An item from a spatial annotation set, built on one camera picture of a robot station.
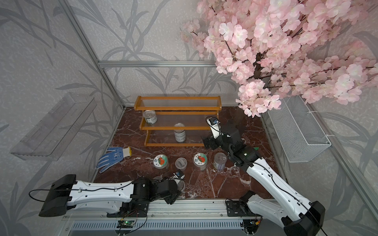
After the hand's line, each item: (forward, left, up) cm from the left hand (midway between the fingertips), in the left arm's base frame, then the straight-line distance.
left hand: (177, 191), depth 75 cm
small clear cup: (+8, +12, -2) cm, 14 cm away
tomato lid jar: (+15, +11, +3) cm, 18 cm away
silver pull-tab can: (+38, +19, +16) cm, 45 cm away
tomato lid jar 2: (+15, -12, +3) cm, 19 cm away
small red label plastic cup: (+15, -1, +1) cm, 15 cm away
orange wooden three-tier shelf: (+54, +2, -8) cm, 55 cm away
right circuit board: (-14, -37, -5) cm, 40 cm away
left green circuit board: (-14, +24, -5) cm, 28 cm away
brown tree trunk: (+41, -37, +9) cm, 56 cm away
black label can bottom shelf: (+31, +1, +5) cm, 31 cm away
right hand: (+23, -16, +22) cm, 36 cm away
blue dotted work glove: (+23, +42, -5) cm, 48 cm away
